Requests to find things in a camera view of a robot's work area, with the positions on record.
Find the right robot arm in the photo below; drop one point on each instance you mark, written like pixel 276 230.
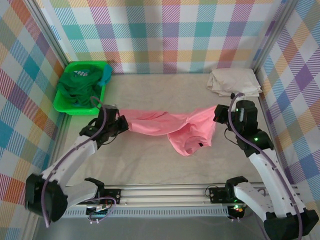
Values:
pixel 270 170

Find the green t-shirt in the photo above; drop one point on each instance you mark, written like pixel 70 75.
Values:
pixel 82 87

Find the pink t-shirt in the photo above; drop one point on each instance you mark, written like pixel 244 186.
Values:
pixel 150 122

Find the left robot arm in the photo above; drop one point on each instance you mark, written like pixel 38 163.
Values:
pixel 70 160

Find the teal t-shirt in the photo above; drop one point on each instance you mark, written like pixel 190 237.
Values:
pixel 107 72

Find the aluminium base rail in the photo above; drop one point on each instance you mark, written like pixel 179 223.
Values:
pixel 165 195

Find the aluminium frame post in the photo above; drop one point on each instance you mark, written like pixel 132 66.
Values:
pixel 47 27
pixel 275 32

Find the green plastic basket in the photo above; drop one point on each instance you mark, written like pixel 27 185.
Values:
pixel 75 110

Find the folded cream t-shirt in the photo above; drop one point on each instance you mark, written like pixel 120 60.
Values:
pixel 235 80

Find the aluminium side frame rail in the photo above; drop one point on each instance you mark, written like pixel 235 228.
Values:
pixel 63 125
pixel 263 100

